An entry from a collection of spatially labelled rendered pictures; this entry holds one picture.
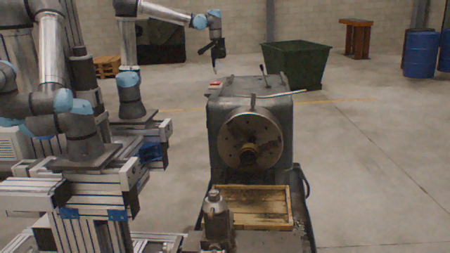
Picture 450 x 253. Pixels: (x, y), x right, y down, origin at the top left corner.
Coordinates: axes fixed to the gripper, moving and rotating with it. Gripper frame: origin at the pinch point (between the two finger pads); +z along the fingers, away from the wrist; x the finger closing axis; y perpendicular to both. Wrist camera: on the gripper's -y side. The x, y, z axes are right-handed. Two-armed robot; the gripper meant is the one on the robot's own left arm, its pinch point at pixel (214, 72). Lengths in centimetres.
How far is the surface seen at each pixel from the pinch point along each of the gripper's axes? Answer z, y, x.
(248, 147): 21, 23, -62
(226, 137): 21, 11, -50
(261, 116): 11, 29, -50
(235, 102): 9.5, 14.8, -32.8
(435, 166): 133, 201, 133
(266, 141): 22, 30, -54
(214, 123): 19.8, 3.4, -34.5
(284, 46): 60, 66, 537
